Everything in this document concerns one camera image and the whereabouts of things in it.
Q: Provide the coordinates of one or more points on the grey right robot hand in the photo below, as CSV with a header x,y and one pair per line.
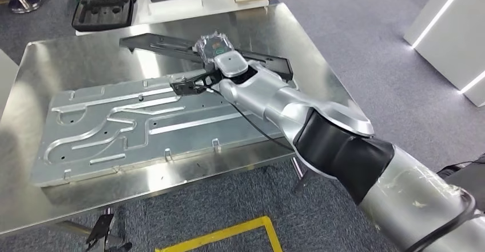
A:
x,y
212,47

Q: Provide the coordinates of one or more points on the black plastic car part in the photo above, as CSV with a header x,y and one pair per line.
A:
x,y
159,46

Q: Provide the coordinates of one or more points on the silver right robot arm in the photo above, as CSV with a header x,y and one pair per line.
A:
x,y
341,148

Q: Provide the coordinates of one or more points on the steel workbench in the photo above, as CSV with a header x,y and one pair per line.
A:
x,y
94,53

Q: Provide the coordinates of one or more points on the white table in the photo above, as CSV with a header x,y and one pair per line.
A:
x,y
170,12

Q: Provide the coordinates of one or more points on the stamped sheet metal panel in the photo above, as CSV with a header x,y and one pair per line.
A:
x,y
189,144

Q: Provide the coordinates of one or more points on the black foam tool case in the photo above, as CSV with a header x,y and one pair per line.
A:
x,y
102,13

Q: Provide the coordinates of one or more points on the yellow floor tape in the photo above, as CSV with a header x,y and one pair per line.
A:
x,y
219,233

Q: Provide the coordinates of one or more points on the white lit counter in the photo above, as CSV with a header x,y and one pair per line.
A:
x,y
454,34

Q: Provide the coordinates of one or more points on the person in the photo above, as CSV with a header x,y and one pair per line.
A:
x,y
470,174

